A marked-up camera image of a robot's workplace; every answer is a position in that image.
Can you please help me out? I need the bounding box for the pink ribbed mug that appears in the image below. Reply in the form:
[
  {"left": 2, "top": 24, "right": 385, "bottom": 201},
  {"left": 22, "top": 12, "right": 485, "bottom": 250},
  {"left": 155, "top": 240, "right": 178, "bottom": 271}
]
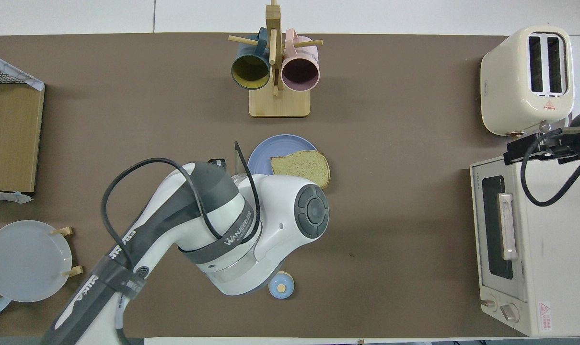
[{"left": 280, "top": 29, "right": 320, "bottom": 92}]

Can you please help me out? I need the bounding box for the teal mug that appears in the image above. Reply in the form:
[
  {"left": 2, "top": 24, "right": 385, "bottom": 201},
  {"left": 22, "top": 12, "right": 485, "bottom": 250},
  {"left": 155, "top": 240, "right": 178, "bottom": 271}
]
[{"left": 231, "top": 27, "right": 271, "bottom": 90}]

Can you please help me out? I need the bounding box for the wooden mug tree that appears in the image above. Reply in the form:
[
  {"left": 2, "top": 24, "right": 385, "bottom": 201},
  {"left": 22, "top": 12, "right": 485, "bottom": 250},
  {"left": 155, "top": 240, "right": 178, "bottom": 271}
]
[{"left": 228, "top": 0, "right": 323, "bottom": 118}]

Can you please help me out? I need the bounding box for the wooden two-tier shelf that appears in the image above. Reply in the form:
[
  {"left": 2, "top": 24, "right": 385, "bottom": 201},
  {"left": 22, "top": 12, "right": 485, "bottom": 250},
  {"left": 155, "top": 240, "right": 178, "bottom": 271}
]
[{"left": 0, "top": 65, "right": 45, "bottom": 193}]

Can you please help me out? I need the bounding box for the grey-blue plate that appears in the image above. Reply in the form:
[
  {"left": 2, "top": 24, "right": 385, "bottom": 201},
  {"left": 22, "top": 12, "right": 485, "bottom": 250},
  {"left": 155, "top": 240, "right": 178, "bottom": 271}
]
[{"left": 0, "top": 220, "right": 73, "bottom": 303}]

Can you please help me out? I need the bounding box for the blue call bell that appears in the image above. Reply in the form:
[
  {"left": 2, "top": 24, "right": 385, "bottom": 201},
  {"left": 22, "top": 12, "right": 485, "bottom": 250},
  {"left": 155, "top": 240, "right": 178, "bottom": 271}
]
[{"left": 268, "top": 271, "right": 295, "bottom": 300}]

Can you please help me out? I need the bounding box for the brown table mat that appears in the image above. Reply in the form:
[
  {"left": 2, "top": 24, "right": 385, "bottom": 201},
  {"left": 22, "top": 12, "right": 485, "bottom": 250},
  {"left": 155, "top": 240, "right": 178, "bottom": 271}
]
[{"left": 0, "top": 33, "right": 576, "bottom": 338}]

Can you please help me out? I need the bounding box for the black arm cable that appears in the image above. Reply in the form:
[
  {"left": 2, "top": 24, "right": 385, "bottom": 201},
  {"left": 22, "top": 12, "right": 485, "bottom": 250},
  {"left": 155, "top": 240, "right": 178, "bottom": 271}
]
[
  {"left": 520, "top": 126, "right": 580, "bottom": 207},
  {"left": 101, "top": 141, "right": 263, "bottom": 288}
]

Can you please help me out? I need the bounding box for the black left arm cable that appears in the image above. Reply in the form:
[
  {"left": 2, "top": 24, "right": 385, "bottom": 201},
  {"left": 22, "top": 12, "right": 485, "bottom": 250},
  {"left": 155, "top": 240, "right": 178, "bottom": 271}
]
[{"left": 101, "top": 141, "right": 263, "bottom": 288}]

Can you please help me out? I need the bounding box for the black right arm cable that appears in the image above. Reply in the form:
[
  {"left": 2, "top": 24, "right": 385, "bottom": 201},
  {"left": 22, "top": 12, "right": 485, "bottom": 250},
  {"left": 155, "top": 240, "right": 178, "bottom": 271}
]
[{"left": 520, "top": 126, "right": 580, "bottom": 207}]

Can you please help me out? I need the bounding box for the blue round plate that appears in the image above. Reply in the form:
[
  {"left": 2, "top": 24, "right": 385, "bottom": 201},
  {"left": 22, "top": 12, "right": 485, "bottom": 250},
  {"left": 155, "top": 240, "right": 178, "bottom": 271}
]
[{"left": 247, "top": 134, "right": 319, "bottom": 178}]

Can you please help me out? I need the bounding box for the cream two-slot toaster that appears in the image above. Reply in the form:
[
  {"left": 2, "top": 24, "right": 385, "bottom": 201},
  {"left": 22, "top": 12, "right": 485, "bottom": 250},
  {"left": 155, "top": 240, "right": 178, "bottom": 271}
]
[{"left": 480, "top": 25, "right": 575, "bottom": 137}]

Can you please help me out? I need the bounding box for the toasted bread slice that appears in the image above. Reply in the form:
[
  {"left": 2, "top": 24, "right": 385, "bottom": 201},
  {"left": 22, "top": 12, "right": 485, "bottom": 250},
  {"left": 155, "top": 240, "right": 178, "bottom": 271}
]
[{"left": 270, "top": 150, "right": 331, "bottom": 189}]

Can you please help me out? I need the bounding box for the black wire basket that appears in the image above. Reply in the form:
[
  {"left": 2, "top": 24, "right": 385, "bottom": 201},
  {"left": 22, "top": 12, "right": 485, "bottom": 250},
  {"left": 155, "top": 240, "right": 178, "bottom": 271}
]
[{"left": 0, "top": 69, "right": 27, "bottom": 84}]

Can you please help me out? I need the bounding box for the white toaster oven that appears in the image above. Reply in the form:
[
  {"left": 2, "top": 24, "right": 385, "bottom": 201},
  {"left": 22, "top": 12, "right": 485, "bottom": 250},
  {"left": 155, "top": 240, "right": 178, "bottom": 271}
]
[{"left": 470, "top": 154, "right": 580, "bottom": 337}]

